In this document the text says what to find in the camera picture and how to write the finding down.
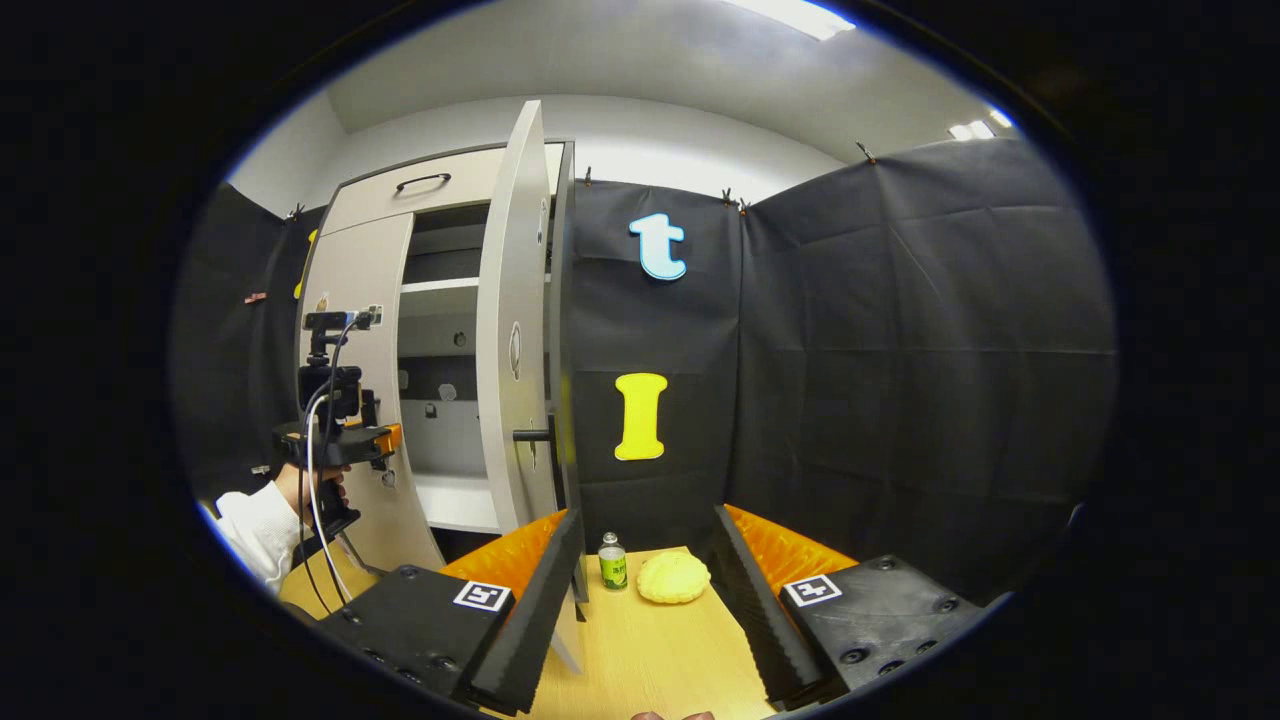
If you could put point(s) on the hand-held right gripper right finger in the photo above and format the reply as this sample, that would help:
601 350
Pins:
760 620

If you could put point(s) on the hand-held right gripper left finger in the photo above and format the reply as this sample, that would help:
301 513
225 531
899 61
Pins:
540 620

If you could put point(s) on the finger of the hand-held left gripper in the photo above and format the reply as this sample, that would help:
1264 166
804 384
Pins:
390 438

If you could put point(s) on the beige door with headphone sticker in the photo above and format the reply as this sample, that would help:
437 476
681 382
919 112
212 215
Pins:
510 280

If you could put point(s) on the beige double-door shoe cabinet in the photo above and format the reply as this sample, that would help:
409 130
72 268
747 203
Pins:
563 300

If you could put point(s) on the white cabinet shelf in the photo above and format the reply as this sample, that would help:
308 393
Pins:
440 284
460 500

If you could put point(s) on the beige cabinet drawer front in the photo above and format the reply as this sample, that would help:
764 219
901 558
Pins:
370 195

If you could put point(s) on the small green label bottle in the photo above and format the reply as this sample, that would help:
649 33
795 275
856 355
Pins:
612 565

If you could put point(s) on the black backdrop cloth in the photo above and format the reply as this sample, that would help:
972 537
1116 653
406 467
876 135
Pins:
900 350

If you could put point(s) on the small ceiling light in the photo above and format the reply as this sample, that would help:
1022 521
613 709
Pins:
975 128

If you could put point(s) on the long ceiling light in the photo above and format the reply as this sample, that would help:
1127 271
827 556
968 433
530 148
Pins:
795 15

